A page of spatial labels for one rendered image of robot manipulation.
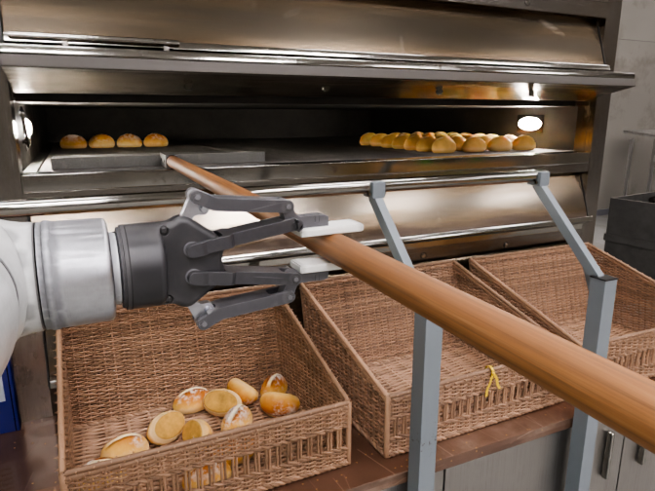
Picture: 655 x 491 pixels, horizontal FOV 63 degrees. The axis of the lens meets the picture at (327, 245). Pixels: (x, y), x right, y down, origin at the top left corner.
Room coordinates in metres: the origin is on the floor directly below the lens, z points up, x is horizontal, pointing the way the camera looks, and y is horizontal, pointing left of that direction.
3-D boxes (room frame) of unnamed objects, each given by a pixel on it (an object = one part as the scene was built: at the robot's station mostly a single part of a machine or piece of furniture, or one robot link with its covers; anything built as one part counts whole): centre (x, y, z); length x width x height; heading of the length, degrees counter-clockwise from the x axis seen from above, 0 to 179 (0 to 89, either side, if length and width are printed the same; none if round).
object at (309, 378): (1.10, 0.30, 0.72); 0.56 x 0.49 x 0.28; 115
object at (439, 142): (2.22, -0.47, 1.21); 0.61 x 0.48 x 0.06; 25
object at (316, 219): (0.52, 0.02, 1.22); 0.05 x 0.01 x 0.03; 115
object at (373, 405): (1.35, -0.27, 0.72); 0.56 x 0.49 x 0.28; 116
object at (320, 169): (1.60, -0.12, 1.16); 1.80 x 0.06 x 0.04; 115
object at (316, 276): (0.52, 0.03, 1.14); 0.05 x 0.01 x 0.03; 115
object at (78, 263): (0.43, 0.21, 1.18); 0.09 x 0.06 x 0.09; 25
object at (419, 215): (1.58, -0.13, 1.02); 1.79 x 0.11 x 0.19; 115
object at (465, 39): (1.58, -0.13, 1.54); 1.79 x 0.11 x 0.19; 115
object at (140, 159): (1.60, 0.51, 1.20); 0.55 x 0.36 x 0.03; 116
